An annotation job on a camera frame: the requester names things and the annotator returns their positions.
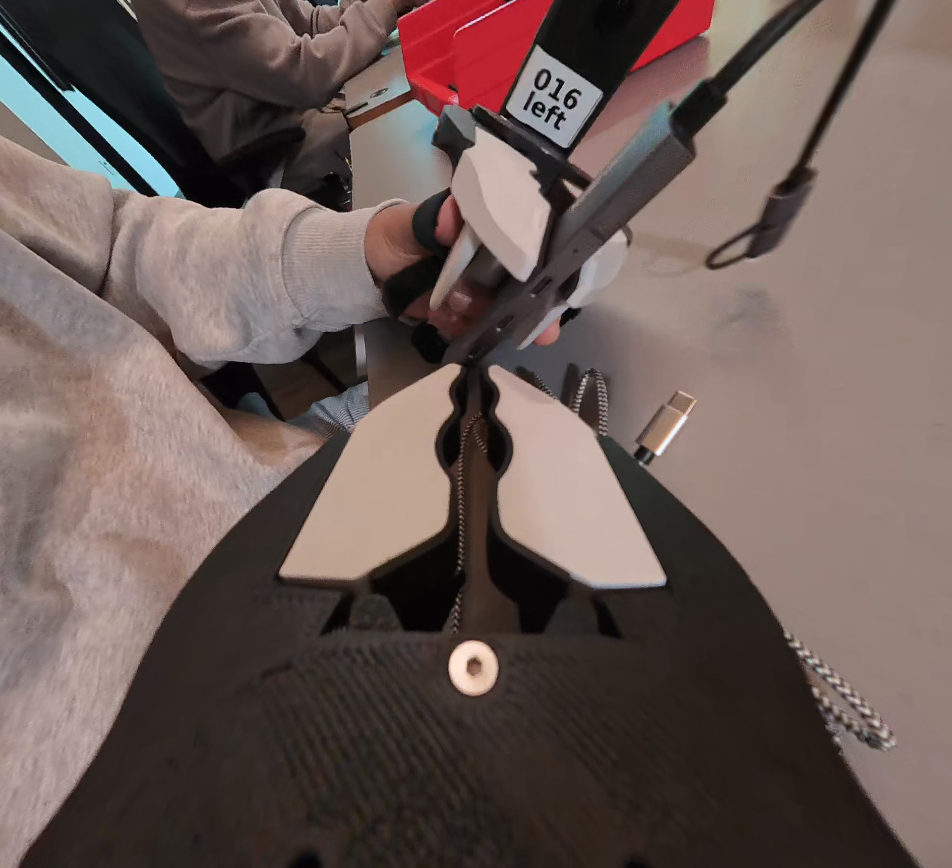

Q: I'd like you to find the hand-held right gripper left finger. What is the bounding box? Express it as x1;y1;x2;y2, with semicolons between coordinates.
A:
277;362;468;584

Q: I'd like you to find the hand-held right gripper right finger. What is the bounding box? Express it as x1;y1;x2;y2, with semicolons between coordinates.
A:
485;364;669;592

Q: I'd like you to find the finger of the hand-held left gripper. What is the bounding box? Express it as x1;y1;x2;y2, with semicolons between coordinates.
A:
450;132;557;282
519;236;632;350

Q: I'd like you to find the braided USB cable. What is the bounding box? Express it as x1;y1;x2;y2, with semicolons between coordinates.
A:
446;362;898;752

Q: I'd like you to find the black hub cable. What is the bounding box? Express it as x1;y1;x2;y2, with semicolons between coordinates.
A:
673;0;927;273

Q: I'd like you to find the person's left forearm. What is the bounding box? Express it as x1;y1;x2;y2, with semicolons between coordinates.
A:
112;187;395;363

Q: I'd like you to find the person's left hand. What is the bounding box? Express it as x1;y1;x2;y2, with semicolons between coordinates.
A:
364;195;564;350

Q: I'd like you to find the red storage bin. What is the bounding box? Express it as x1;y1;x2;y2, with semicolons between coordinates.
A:
398;0;733;114

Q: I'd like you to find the person's grey sweatshirt torso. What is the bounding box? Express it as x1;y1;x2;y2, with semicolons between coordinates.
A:
0;135;358;865

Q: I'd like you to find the black office chair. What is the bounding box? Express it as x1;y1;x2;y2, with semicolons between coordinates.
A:
0;0;306;207

